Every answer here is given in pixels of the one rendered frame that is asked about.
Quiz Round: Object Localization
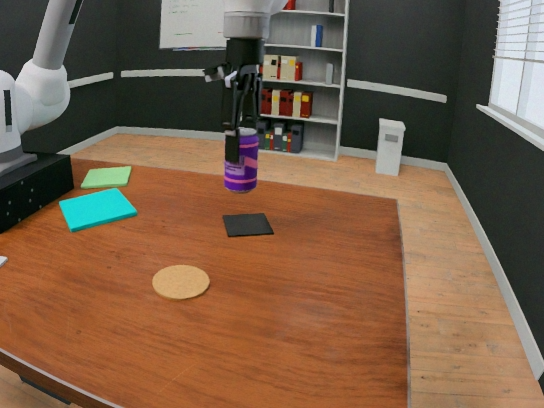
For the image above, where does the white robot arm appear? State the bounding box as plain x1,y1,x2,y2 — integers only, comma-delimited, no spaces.
0,0,288,177

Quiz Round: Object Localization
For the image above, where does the light green flat square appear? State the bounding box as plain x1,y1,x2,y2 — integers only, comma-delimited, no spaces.
81,167,131,189

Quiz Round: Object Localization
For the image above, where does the dark grey square coaster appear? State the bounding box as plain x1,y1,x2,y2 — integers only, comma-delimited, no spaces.
222,213,274,237

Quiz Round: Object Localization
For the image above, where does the round tan cork coaster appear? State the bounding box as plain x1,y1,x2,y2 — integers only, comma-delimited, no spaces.
152,265,209,301

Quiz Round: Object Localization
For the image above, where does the purple drink can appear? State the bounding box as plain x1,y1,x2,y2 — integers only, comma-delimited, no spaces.
224,128,258,194

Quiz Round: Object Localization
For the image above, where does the cyan flat rectangular slab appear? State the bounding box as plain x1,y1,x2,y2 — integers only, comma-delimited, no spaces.
59,188,137,232

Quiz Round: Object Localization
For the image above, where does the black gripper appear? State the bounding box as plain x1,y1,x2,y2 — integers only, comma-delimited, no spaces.
220,40,265,163

